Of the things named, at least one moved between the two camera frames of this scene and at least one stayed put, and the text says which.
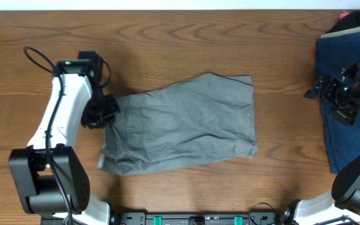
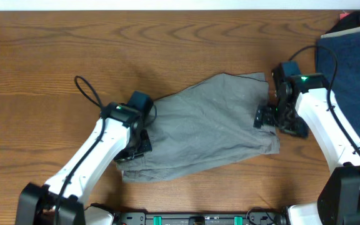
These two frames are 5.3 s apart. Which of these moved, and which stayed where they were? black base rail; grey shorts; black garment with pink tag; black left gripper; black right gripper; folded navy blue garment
Moved: black right gripper; black left gripper; grey shorts
Stayed: folded navy blue garment; black base rail; black garment with pink tag
